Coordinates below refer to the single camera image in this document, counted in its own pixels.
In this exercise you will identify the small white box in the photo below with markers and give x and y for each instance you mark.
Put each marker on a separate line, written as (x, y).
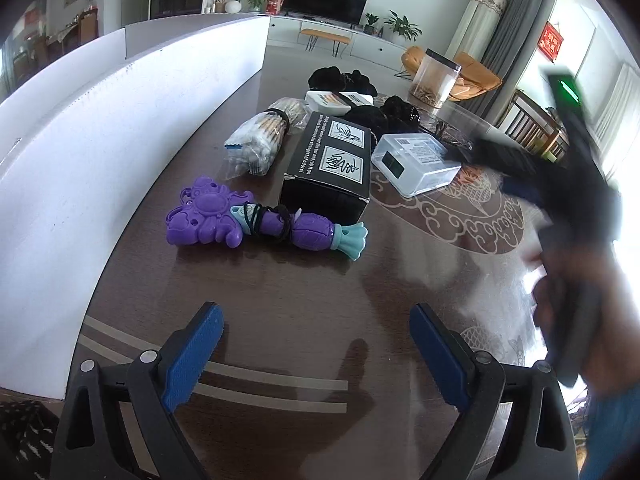
(332, 102)

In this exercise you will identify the red gift box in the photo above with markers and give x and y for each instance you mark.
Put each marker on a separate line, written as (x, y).
(274, 5)

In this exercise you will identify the person's right hand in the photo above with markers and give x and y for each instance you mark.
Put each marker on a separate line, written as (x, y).
(620, 320)

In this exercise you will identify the white cardboard box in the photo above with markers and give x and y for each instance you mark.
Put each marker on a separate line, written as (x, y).
(100, 160)

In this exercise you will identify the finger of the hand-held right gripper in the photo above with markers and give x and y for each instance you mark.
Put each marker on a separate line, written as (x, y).
(527, 192)
(500, 155)

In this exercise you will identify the dark patterned rug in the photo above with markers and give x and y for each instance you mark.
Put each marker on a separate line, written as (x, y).
(25, 440)

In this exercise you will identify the grey curtain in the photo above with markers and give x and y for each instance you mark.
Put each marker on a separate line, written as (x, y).
(520, 25)

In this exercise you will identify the small potted plant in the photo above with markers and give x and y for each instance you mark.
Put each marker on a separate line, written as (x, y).
(371, 22)

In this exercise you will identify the clear plastic jar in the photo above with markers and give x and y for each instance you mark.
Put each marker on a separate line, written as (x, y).
(432, 80)

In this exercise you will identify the purple and teal toy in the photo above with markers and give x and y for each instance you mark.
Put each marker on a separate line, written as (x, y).
(210, 215)

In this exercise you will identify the wooden dining chair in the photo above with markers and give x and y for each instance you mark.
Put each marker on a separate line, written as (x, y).
(87, 25)

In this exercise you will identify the clear plastic box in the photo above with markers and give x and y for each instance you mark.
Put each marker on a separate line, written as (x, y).
(415, 162)

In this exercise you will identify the plastic bag of sticks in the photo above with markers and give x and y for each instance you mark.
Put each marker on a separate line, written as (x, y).
(257, 137)

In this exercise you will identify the large leafy potted plant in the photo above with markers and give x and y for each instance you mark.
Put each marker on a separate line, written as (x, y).
(402, 25)

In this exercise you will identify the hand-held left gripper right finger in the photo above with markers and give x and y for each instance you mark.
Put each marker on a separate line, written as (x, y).
(440, 355)

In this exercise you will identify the standing air conditioner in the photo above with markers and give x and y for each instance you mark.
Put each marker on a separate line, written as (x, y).
(477, 20)

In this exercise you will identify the black television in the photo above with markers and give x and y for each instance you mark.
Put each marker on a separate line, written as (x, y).
(325, 0)

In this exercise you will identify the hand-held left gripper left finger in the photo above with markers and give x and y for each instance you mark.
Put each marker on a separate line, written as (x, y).
(192, 355)

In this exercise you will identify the black cardboard box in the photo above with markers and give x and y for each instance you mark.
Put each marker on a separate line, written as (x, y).
(325, 185)

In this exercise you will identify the orange bench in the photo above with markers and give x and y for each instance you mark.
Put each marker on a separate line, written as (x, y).
(325, 35)

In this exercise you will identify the white television cabinet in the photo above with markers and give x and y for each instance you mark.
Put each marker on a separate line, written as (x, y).
(370, 45)

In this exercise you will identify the red wall hanging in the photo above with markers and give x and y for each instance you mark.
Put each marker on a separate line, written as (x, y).
(551, 41)

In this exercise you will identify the orange chair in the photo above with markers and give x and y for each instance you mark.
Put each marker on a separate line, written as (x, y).
(412, 60)
(477, 77)

